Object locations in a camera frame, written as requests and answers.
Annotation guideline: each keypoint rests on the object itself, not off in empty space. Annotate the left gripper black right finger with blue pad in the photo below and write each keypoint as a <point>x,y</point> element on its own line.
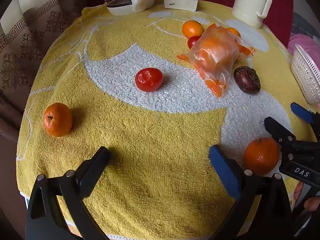
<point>261,209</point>

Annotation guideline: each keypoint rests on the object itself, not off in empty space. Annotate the dark purple passion fruit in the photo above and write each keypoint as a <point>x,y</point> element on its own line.
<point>247,80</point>

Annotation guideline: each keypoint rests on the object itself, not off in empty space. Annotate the yellow white towel cloth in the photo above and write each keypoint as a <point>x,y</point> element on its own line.
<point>159,183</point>

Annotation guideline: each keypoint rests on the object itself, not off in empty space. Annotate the small red cherry tomato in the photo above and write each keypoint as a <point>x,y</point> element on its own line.
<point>192,40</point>

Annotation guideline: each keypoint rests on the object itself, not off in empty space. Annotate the pink duvet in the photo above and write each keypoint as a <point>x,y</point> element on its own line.
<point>307,43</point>

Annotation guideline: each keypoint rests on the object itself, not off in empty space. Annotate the small orange kumquat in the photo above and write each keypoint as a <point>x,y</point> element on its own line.
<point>192,28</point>
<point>234,32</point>

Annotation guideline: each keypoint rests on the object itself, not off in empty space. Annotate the white plastic basket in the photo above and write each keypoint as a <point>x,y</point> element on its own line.
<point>306,74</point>

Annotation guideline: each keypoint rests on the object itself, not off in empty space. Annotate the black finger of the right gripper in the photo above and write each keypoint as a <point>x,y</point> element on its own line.
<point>278,132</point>

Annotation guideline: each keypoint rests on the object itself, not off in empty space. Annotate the large red tomato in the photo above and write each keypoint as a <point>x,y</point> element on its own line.
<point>149,79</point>

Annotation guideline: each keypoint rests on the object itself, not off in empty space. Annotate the patterned beige curtain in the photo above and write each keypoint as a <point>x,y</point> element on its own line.
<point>28,29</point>

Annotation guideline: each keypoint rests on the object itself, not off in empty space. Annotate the plastic bag of orange fruit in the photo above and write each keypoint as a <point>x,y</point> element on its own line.
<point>214,54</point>

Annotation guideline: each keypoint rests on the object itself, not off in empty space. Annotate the large orange mandarin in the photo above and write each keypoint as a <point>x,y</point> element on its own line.
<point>57,120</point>

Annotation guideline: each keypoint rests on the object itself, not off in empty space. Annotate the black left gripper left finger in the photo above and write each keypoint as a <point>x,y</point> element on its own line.
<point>45,219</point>

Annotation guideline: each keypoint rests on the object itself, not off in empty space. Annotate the person's right hand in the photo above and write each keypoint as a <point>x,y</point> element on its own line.
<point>306,196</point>

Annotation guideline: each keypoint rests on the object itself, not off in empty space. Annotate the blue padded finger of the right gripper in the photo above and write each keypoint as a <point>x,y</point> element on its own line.
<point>308,116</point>

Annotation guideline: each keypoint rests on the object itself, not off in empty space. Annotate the cream thermos flask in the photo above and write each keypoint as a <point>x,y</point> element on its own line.
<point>252,12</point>

